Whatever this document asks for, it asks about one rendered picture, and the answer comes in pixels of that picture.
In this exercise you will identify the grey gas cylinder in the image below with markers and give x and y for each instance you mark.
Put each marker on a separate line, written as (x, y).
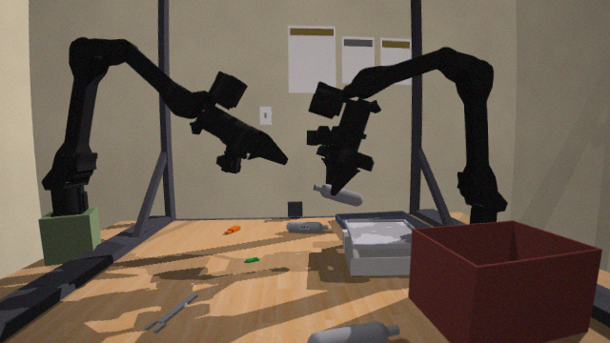
(306, 227)
(372, 332)
(344, 196)

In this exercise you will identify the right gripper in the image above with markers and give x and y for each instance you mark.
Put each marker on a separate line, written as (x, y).
(251, 141)

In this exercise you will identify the orange stepped block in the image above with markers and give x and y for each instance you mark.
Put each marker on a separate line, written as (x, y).
(232, 229)

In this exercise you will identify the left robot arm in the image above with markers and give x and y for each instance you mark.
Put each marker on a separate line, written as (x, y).
(474, 82)

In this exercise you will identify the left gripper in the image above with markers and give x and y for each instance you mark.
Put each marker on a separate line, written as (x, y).
(350, 139)

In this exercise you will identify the grey spanner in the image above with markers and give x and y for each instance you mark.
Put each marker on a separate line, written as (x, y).
(171, 313)

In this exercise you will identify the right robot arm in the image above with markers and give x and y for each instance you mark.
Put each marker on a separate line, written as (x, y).
(89, 60)

